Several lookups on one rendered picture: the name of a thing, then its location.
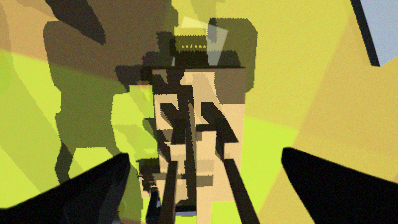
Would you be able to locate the white ball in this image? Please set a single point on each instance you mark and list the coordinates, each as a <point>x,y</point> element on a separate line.
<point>116,220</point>

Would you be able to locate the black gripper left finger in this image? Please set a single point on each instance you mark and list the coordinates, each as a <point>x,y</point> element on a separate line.
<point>92,197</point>

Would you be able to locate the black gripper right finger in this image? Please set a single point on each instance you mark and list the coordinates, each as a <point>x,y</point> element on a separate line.
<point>336,194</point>

